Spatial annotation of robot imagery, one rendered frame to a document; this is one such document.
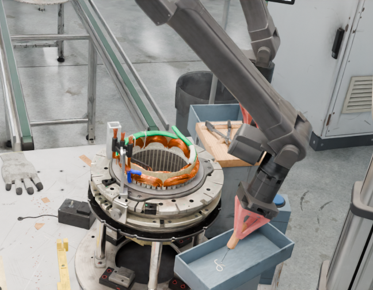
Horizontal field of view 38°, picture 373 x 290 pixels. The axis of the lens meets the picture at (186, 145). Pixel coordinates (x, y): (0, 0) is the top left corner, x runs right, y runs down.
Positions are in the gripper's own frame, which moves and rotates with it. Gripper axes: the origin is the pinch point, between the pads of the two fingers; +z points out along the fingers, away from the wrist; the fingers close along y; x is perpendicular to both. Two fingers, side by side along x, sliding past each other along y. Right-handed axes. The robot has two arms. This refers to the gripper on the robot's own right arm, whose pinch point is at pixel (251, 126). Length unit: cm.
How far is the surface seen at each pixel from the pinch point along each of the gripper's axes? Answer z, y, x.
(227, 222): 24.9, 7.3, 11.5
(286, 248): 2.8, 9.8, 45.7
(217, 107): 3.9, 3.2, -18.5
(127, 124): 111, -8, -187
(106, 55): 35, 19, -130
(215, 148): 2.8, 12.4, 5.8
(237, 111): 5.5, -3.7, -18.3
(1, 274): 31, 69, 15
